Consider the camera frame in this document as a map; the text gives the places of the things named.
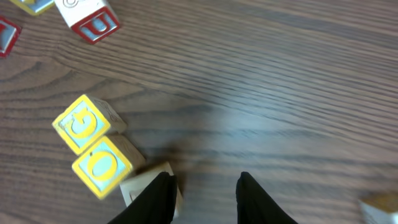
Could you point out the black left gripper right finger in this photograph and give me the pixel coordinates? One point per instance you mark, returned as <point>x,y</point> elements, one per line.
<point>255,205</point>

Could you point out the blue edged letter block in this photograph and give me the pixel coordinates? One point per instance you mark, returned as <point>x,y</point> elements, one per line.
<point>132,187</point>

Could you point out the yellow letter G block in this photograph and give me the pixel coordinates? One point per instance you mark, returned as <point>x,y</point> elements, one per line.
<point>85,121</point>

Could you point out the yellow edged picture block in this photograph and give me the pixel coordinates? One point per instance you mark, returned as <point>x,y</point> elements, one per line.
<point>34,7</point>

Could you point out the yellow letter O block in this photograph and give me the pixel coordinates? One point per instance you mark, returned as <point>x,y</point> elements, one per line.
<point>106,163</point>

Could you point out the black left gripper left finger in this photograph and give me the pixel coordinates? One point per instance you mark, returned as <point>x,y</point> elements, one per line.
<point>155,204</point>

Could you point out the wooden picture block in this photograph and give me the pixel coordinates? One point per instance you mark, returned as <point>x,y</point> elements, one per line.
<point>379,208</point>

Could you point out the red edged picture block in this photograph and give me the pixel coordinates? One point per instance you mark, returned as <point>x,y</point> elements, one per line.
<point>10,33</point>

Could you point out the red letter U block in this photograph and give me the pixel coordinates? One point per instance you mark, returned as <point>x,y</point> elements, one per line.
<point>92,20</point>

